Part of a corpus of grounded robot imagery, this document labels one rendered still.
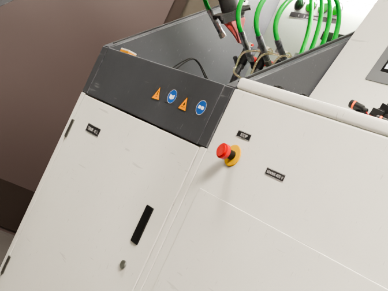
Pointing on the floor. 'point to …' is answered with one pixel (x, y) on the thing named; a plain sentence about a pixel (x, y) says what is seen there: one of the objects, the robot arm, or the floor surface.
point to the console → (290, 191)
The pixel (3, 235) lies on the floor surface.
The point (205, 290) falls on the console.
